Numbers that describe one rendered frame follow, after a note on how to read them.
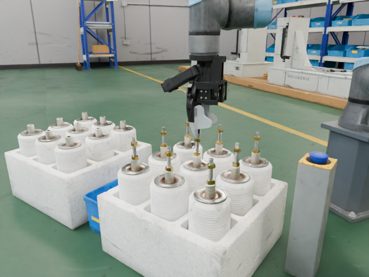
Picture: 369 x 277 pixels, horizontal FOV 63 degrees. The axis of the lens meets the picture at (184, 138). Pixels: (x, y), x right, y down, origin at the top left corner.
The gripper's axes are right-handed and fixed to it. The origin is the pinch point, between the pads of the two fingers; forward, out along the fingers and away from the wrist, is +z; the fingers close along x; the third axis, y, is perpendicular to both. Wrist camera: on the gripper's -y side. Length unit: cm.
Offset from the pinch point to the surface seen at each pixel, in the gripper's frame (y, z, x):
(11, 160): -70, 18, -5
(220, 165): 5.1, 11.6, 7.2
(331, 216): 38, 35, 32
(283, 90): -10, 30, 266
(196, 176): 2.3, 10.4, -4.5
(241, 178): 14.0, 9.3, -3.3
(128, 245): -11.0, 27.1, -17.5
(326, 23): 18, -49, 599
